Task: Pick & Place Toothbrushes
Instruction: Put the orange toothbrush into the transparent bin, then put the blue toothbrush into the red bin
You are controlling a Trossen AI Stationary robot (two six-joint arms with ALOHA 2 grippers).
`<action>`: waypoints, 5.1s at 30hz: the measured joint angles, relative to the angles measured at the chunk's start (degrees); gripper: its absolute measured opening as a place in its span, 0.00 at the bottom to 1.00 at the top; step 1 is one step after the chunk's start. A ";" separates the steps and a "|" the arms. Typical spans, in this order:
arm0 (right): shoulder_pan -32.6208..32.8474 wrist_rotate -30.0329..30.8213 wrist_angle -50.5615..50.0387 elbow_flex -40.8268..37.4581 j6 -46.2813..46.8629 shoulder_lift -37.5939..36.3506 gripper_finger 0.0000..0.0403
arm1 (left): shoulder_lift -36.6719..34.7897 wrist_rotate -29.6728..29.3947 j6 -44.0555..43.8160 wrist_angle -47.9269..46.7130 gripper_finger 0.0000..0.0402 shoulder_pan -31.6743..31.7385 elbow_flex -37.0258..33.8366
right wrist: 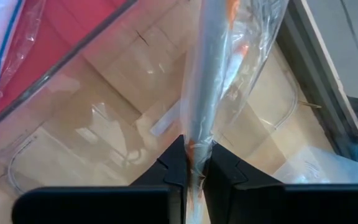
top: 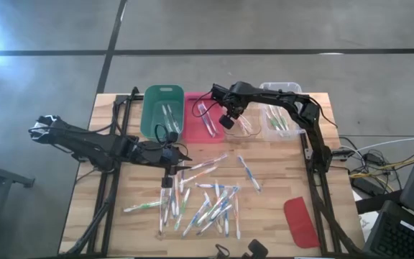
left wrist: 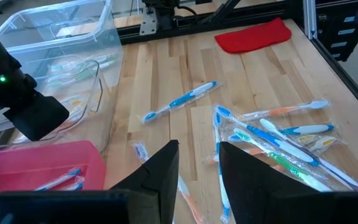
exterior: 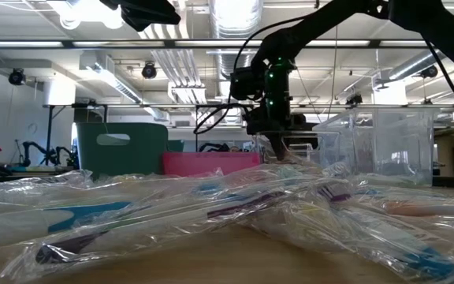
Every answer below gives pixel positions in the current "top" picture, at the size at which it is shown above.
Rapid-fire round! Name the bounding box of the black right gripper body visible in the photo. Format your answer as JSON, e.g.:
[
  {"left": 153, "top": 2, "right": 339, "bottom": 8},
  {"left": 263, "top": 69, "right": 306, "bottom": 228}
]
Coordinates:
[{"left": 211, "top": 83, "right": 251, "bottom": 118}]

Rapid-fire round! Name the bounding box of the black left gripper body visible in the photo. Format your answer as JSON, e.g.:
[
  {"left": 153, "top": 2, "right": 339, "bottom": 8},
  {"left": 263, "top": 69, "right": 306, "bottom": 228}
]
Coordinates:
[{"left": 133, "top": 140, "right": 180, "bottom": 188}]

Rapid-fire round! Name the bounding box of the orange white toothbrush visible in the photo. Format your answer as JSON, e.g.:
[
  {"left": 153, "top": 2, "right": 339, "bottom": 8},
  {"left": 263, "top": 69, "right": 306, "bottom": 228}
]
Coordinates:
[
  {"left": 236, "top": 115, "right": 251, "bottom": 135},
  {"left": 183, "top": 165, "right": 219, "bottom": 186},
  {"left": 241, "top": 114, "right": 254, "bottom": 136},
  {"left": 173, "top": 175, "right": 180, "bottom": 217},
  {"left": 233, "top": 186, "right": 242, "bottom": 241}
]

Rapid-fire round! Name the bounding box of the green white toothbrush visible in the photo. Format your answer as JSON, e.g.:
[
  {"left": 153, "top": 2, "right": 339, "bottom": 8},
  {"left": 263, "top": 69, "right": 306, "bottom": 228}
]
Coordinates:
[
  {"left": 123, "top": 199, "right": 169, "bottom": 213},
  {"left": 166, "top": 103, "right": 181, "bottom": 133},
  {"left": 267, "top": 106, "right": 282, "bottom": 132},
  {"left": 275, "top": 105, "right": 289, "bottom": 131},
  {"left": 161, "top": 104, "right": 174, "bottom": 134},
  {"left": 196, "top": 188, "right": 229, "bottom": 226},
  {"left": 173, "top": 186, "right": 192, "bottom": 232}
]

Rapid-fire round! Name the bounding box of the pink plastic bin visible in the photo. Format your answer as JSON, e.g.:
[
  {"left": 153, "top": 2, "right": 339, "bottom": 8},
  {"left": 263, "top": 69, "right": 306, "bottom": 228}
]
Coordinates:
[{"left": 182, "top": 91, "right": 226, "bottom": 144}]

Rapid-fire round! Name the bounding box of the clear plastic bin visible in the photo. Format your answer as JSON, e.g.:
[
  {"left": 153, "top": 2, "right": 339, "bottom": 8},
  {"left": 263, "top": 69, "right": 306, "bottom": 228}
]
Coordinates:
[{"left": 223, "top": 95, "right": 262, "bottom": 142}]

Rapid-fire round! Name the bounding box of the green plastic bin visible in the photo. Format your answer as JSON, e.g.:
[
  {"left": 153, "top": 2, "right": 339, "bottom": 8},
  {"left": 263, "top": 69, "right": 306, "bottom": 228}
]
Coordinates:
[{"left": 139, "top": 84, "right": 185, "bottom": 143}]

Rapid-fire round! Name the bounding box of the frosted clear plastic tub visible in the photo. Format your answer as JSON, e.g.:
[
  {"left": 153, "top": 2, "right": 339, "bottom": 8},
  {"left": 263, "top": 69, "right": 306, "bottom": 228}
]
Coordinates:
[{"left": 259, "top": 81, "right": 303, "bottom": 141}]

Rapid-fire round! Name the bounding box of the black box device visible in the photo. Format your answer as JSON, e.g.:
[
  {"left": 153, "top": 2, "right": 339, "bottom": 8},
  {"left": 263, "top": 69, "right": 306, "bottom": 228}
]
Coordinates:
[{"left": 241, "top": 238, "right": 270, "bottom": 259}]

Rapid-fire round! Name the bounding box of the red plastic lid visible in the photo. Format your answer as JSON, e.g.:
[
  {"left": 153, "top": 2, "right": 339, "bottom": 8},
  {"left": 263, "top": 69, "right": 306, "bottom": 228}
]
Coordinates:
[{"left": 283, "top": 196, "right": 321, "bottom": 249}]

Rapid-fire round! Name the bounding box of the black metal stand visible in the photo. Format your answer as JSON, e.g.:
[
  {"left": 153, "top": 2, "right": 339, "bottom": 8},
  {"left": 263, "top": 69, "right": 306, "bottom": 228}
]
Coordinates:
[{"left": 0, "top": 157, "right": 35, "bottom": 259}]

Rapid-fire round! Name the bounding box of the black power strip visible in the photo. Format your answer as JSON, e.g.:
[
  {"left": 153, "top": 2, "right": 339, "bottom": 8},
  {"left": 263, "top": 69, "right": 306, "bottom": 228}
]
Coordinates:
[{"left": 350, "top": 177, "right": 377, "bottom": 197}]

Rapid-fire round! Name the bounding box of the white paper sheet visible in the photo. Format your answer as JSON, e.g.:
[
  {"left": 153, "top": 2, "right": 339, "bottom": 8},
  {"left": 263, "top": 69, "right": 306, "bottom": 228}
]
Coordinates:
[{"left": 357, "top": 212, "right": 380, "bottom": 235}]

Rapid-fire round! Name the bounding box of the black laptop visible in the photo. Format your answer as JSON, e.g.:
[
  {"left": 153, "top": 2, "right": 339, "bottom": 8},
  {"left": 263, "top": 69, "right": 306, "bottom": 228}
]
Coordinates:
[{"left": 363, "top": 199, "right": 414, "bottom": 259}]

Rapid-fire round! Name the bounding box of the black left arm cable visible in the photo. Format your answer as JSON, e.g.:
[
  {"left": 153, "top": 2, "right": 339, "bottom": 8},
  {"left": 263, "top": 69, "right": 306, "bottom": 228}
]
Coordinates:
[{"left": 154, "top": 123, "right": 170, "bottom": 144}]

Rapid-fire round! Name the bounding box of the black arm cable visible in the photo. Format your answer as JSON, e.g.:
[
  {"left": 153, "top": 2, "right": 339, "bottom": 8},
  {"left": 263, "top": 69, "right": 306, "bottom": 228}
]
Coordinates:
[
  {"left": 154, "top": 123, "right": 170, "bottom": 144},
  {"left": 191, "top": 91, "right": 226, "bottom": 118}
]

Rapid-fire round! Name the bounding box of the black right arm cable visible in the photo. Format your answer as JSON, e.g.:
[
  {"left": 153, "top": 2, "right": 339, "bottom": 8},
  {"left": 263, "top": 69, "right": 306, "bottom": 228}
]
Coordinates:
[{"left": 191, "top": 91, "right": 226, "bottom": 118}]

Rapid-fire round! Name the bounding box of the black ring clip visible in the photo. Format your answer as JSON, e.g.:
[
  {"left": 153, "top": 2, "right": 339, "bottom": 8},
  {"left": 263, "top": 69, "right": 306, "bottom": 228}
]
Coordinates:
[{"left": 214, "top": 243, "right": 231, "bottom": 259}]

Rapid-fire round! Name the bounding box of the yellow cable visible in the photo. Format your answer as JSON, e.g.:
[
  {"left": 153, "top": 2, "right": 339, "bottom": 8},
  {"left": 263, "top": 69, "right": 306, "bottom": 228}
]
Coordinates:
[{"left": 349, "top": 158, "right": 414, "bottom": 181}]

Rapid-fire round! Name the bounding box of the white cable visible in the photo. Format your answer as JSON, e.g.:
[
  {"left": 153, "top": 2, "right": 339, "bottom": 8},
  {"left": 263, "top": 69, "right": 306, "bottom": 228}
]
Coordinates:
[{"left": 357, "top": 135, "right": 414, "bottom": 152}]

